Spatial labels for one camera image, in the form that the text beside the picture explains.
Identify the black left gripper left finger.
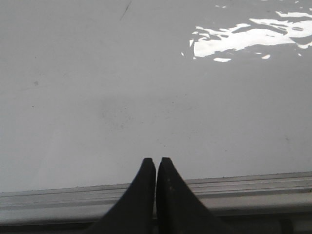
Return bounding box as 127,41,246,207
88,158,156,234

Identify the white whiteboard with aluminium frame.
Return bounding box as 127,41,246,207
0,0,312,225

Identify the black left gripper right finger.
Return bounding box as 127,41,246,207
156,157,234,234

